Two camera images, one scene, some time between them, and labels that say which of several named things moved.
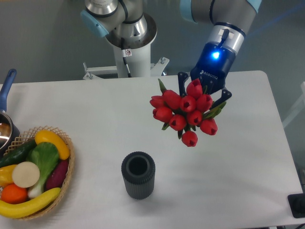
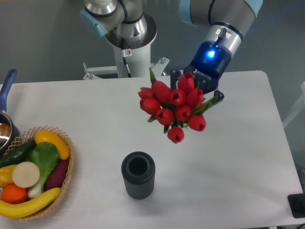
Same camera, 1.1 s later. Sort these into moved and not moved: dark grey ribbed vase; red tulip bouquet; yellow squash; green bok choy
Moved: red tulip bouquet
Not moved: green bok choy; dark grey ribbed vase; yellow squash
